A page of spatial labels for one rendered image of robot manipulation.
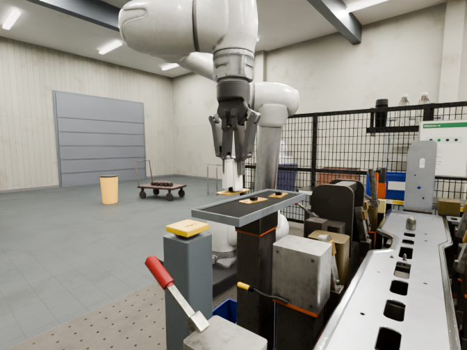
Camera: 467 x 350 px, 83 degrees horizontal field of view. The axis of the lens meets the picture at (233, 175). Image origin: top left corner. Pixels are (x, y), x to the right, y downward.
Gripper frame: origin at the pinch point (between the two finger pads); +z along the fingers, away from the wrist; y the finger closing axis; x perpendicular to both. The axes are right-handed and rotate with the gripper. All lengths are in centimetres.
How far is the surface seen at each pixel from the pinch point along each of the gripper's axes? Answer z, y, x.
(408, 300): 24.6, 34.1, 13.7
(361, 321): 24.6, 27.9, 0.8
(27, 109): -114, -930, 223
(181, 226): 8.6, -1.0, -15.0
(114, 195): 108, -544, 267
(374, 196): 16, 17, 81
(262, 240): 17.8, 2.2, 9.5
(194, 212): 8.5, -6.7, -5.8
